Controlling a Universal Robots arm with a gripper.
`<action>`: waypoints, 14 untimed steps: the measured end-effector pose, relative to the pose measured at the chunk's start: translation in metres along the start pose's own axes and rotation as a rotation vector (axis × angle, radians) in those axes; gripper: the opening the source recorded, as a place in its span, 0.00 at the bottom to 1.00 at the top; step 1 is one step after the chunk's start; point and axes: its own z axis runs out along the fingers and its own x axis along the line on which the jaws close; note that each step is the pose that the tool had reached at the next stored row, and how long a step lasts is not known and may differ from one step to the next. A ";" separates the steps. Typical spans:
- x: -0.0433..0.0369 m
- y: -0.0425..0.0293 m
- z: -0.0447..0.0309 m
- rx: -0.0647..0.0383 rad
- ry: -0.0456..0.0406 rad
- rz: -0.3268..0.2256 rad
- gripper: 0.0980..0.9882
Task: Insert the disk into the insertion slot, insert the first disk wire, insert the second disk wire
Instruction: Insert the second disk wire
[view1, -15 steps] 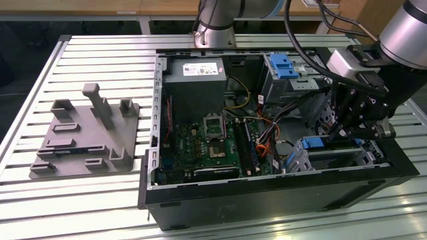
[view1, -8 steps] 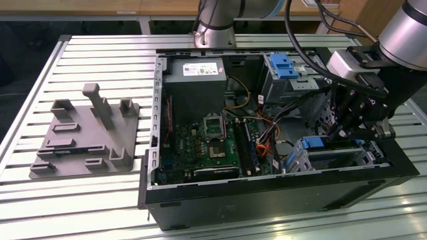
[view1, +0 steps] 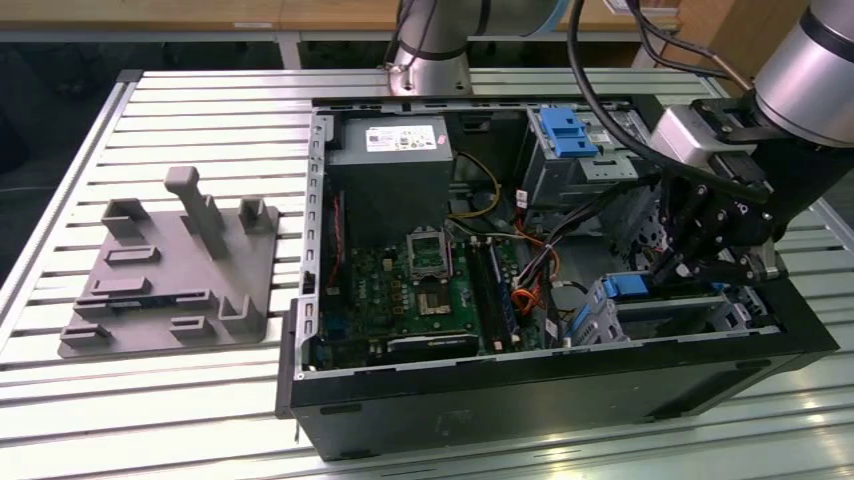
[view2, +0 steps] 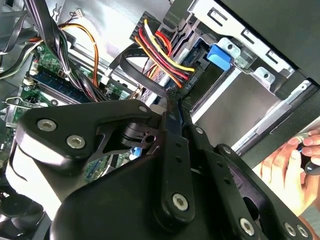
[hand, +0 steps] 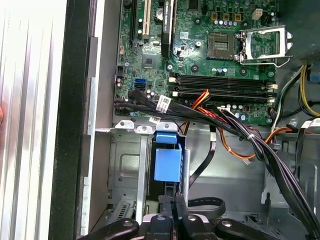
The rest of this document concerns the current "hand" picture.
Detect orange red yellow wires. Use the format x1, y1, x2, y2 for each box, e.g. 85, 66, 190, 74
181, 89, 300, 161

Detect coin cell battery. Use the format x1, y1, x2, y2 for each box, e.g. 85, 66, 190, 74
155, 7, 166, 22

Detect silver disk bay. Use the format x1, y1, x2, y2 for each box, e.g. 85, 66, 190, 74
107, 119, 192, 226

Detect white expansion slot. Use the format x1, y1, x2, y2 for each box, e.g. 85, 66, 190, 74
141, 0, 151, 41

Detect grey power supply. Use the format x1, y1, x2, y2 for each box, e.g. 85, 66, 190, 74
279, 0, 320, 63

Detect CPU socket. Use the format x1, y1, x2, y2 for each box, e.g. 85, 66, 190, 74
207, 31, 237, 61

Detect green motherboard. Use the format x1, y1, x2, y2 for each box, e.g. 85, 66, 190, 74
113, 0, 282, 126

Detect black graphics card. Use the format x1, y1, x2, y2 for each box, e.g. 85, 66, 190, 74
161, 0, 178, 59

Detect black open PC case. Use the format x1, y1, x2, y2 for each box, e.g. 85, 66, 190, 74
48, 0, 320, 240

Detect silver socket cover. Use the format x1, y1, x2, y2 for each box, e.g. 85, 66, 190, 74
238, 24, 294, 62

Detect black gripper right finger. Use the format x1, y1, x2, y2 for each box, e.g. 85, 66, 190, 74
174, 191, 277, 240

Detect black wire with white band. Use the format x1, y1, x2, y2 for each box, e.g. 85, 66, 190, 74
188, 124, 218, 187

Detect black RAM slot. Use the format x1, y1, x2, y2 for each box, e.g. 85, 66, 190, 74
172, 91, 275, 105
172, 86, 276, 99
169, 77, 277, 91
169, 73, 277, 86

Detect black wire bundle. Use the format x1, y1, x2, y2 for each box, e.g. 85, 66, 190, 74
113, 88, 320, 237

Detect white power connector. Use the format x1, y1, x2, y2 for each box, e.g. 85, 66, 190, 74
252, 8, 264, 21

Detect hard disk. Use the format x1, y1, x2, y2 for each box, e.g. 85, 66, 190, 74
149, 129, 188, 198

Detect yellow black power wires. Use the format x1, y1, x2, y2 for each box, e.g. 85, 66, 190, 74
271, 63, 320, 131

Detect blue SATA port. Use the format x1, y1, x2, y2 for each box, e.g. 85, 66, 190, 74
134, 78, 149, 90

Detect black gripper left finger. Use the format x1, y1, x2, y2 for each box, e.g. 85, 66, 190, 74
79, 195, 174, 240

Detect black disk wire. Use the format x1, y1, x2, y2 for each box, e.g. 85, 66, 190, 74
186, 196, 227, 222

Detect black expansion slot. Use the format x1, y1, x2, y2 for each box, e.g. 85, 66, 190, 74
129, 0, 142, 48

